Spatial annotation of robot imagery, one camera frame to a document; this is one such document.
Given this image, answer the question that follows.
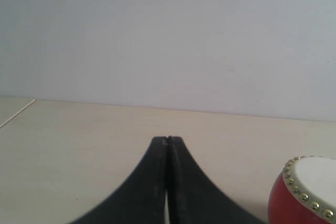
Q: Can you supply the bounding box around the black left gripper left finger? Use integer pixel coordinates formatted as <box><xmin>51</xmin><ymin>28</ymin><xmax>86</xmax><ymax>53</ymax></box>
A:
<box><xmin>73</xmin><ymin>136</ymin><xmax>167</xmax><ymax>223</ymax></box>

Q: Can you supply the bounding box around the small red drum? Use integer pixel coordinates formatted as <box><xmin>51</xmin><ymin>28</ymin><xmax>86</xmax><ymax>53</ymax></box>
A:
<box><xmin>268</xmin><ymin>156</ymin><xmax>335</xmax><ymax>224</ymax></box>

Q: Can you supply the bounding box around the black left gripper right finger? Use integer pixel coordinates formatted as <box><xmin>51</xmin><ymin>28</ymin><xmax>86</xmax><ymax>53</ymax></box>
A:
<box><xmin>166</xmin><ymin>136</ymin><xmax>263</xmax><ymax>224</ymax></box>

